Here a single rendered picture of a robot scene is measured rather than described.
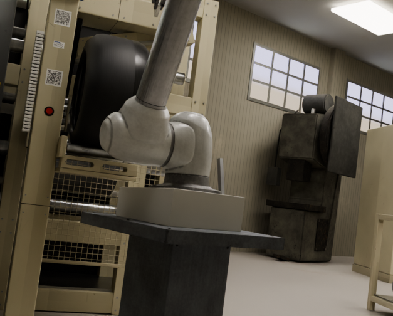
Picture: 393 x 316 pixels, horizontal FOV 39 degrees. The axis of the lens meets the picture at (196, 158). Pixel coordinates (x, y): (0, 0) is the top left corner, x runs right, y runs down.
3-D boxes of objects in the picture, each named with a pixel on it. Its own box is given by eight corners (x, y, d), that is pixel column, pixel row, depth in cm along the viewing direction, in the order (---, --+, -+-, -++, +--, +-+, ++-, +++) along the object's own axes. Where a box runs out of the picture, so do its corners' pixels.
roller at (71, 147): (64, 152, 251) (65, 142, 251) (62, 152, 255) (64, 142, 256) (137, 162, 263) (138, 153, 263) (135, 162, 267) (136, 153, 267)
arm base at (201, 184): (229, 196, 192) (230, 180, 193) (188, 190, 175) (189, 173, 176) (190, 194, 204) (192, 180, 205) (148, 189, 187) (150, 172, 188)
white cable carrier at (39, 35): (21, 130, 253) (36, 29, 256) (21, 131, 258) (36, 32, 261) (31, 131, 255) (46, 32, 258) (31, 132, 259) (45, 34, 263)
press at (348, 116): (298, 255, 907) (315, 102, 924) (358, 268, 811) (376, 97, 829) (239, 252, 829) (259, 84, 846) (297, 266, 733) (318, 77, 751)
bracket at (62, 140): (58, 156, 247) (61, 135, 247) (50, 158, 284) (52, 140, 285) (66, 157, 248) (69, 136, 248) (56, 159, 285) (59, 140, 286)
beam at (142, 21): (74, 10, 287) (79, -18, 288) (68, 22, 311) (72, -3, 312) (183, 36, 308) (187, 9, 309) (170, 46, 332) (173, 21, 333)
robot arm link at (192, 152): (219, 177, 186) (224, 114, 188) (172, 171, 177) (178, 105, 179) (195, 179, 200) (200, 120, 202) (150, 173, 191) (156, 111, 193)
